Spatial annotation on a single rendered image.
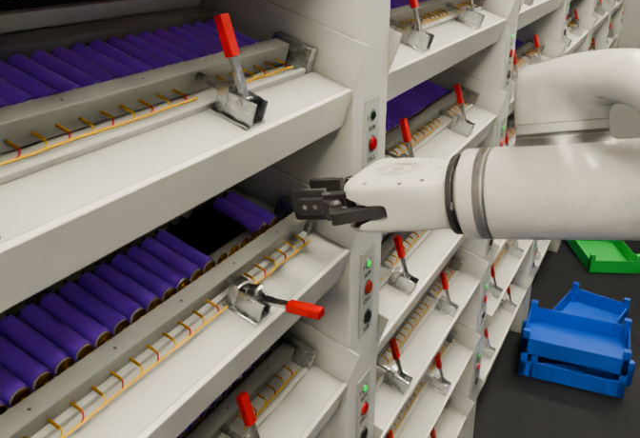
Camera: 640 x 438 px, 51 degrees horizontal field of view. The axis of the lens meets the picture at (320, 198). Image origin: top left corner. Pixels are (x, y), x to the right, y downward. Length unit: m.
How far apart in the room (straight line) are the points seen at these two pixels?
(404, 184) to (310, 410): 0.35
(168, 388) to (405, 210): 0.25
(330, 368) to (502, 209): 0.39
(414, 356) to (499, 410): 0.84
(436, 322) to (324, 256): 0.63
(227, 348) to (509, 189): 0.28
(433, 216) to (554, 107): 0.14
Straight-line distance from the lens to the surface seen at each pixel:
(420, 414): 1.43
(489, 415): 2.05
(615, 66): 0.54
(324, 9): 0.72
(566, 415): 2.11
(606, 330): 2.34
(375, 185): 0.61
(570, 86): 0.56
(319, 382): 0.87
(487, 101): 1.41
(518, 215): 0.58
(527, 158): 0.58
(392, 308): 1.03
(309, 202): 0.67
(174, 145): 0.51
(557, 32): 2.08
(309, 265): 0.74
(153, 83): 0.55
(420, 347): 1.29
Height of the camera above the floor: 1.28
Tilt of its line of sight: 22 degrees down
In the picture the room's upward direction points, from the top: straight up
